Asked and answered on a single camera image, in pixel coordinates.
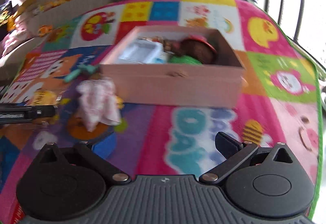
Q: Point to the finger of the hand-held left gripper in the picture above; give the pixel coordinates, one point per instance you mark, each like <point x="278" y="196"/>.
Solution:
<point x="38" y="112"/>

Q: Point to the pink cardboard box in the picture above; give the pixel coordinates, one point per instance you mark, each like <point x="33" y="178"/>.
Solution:
<point x="178" y="89"/>

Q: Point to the blue white plastic packet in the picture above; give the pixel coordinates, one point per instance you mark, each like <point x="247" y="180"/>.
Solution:
<point x="142" y="52"/>

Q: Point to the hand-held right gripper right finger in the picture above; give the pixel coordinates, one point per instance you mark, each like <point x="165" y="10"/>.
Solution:
<point x="226" y="144"/>

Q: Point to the pink white cloth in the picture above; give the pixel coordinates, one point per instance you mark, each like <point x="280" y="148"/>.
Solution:
<point x="96" y="101"/>

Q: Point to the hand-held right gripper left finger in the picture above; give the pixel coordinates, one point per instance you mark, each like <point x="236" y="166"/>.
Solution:
<point x="101" y="147"/>

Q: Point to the teal green toy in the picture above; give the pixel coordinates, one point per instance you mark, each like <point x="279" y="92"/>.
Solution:
<point x="81" y="72"/>

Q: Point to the crochet doll green sweater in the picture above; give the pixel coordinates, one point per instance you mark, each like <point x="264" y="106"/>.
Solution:
<point x="196" y="51"/>

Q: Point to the colourful cartoon play mat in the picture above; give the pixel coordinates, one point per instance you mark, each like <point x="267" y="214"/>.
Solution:
<point x="203" y="122"/>

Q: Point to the yellow banana plush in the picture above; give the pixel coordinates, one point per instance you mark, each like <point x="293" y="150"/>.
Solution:
<point x="21" y="10"/>

